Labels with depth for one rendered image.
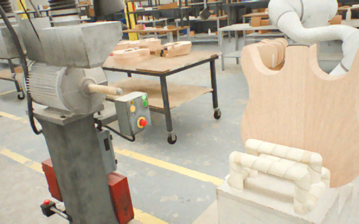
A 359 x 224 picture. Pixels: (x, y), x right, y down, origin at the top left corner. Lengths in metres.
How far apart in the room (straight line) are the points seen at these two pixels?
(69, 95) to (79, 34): 0.38
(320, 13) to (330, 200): 1.04
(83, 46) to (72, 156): 0.72
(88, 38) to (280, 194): 0.79
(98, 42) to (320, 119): 0.77
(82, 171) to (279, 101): 1.18
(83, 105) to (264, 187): 0.94
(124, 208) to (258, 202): 1.32
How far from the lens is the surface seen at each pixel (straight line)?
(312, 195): 0.79
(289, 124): 0.91
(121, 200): 1.98
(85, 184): 1.81
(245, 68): 0.92
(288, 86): 0.88
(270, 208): 0.80
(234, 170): 0.81
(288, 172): 0.74
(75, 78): 1.47
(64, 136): 1.66
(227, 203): 0.87
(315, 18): 1.67
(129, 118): 1.67
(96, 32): 1.18
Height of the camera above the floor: 1.59
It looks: 21 degrees down
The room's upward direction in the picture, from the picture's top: 6 degrees counter-clockwise
